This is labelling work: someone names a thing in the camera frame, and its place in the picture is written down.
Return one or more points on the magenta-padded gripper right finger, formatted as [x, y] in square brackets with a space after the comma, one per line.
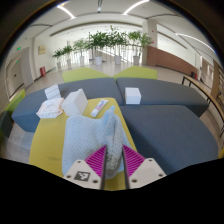
[146, 171]

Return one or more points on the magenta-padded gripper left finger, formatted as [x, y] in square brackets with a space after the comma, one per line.
[81, 175]

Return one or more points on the light blue towel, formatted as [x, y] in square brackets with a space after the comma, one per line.
[83, 136]

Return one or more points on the wide blue bench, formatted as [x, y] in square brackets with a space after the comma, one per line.
[166, 136]

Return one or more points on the white tube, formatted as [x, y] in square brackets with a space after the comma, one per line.
[99, 108]

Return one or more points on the tall white box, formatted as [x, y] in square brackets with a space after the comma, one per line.
[75, 102]

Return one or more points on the pink white plastic packet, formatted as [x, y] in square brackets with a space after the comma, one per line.
[50, 108]

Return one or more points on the small white cube box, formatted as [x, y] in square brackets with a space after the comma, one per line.
[132, 96]

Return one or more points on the angled blue bench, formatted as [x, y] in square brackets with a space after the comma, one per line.
[166, 93]

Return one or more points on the stacked white tissue packs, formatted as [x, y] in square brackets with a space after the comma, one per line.
[52, 91]

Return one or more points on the long blue bench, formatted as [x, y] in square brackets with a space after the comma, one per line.
[96, 87]

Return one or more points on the dark grey ottoman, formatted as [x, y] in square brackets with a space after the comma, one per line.
[5, 125]

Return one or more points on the wooden chair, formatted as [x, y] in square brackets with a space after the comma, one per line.
[203, 91]

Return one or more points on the green bench beside ottoman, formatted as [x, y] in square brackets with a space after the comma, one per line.
[15, 101]

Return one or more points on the short green bench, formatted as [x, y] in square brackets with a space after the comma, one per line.
[136, 72]

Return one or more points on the long green bench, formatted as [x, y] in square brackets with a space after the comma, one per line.
[86, 74]

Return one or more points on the red bin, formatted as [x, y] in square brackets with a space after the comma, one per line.
[42, 71]

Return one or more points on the row of potted plants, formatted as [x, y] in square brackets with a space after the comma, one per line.
[100, 41]

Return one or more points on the green exit sign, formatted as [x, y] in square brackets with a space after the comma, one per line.
[18, 48]

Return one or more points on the ceiling light strips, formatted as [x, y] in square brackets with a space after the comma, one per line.
[66, 11]

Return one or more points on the framed wall plaque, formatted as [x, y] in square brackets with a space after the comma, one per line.
[42, 50]

